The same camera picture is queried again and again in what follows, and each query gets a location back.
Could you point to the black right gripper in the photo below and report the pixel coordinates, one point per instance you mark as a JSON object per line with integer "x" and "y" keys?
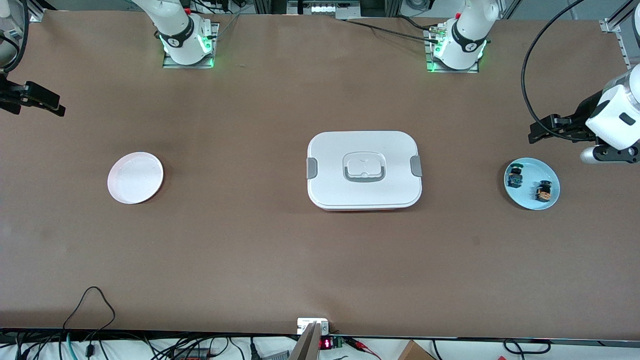
{"x": 11, "y": 95}

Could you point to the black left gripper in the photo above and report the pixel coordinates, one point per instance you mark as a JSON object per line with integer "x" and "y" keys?
{"x": 581, "y": 118}

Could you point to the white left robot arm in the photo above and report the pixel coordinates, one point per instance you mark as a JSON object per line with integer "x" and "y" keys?
{"x": 470, "y": 30}

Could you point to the light blue plate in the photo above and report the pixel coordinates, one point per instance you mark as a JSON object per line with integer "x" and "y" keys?
{"x": 531, "y": 172}

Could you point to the pale pink plate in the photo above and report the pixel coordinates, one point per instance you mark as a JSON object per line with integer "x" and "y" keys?
{"x": 135, "y": 177}

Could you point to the white lunch box grey clips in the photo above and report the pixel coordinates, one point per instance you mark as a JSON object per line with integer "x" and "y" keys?
{"x": 340, "y": 150}

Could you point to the white power strip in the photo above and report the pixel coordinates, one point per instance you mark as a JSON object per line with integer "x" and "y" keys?
{"x": 330, "y": 8}

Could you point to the brown cardboard box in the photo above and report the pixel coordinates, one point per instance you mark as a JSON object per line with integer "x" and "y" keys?
{"x": 415, "y": 352}

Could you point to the red clip leads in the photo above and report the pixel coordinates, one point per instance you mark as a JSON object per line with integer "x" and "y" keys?
{"x": 357, "y": 344}

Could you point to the green terminal block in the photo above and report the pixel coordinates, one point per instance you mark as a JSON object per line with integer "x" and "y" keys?
{"x": 337, "y": 343}

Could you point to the red digit display module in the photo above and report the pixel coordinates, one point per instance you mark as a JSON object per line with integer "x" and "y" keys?
{"x": 325, "y": 344}

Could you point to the small white box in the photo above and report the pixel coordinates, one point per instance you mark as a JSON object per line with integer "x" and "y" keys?
{"x": 305, "y": 325}

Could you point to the grey metal bar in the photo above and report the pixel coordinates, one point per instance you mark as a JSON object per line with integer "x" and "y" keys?
{"x": 305, "y": 350}

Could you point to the aluminium frame rail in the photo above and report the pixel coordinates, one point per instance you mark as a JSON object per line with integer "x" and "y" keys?
{"x": 37, "y": 12}
{"x": 625, "y": 50}

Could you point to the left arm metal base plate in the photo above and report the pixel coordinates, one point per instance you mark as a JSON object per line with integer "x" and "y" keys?
{"x": 467, "y": 71}

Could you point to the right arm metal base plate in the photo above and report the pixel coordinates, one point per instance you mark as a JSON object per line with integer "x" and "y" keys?
{"x": 190, "y": 66}

